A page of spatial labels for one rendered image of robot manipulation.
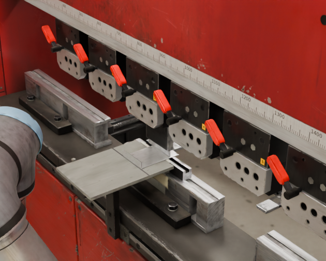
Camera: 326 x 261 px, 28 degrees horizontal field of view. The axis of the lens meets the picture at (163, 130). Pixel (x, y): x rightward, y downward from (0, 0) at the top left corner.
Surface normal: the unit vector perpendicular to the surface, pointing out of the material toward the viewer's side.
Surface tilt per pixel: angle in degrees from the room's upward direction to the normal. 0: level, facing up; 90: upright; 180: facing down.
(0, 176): 57
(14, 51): 90
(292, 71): 90
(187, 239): 0
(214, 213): 90
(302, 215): 90
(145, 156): 0
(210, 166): 0
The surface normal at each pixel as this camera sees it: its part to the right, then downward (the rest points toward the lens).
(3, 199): 0.72, -0.22
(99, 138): 0.60, 0.38
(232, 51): -0.80, 0.28
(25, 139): 0.87, -0.37
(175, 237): 0.01, -0.88
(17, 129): 0.66, -0.62
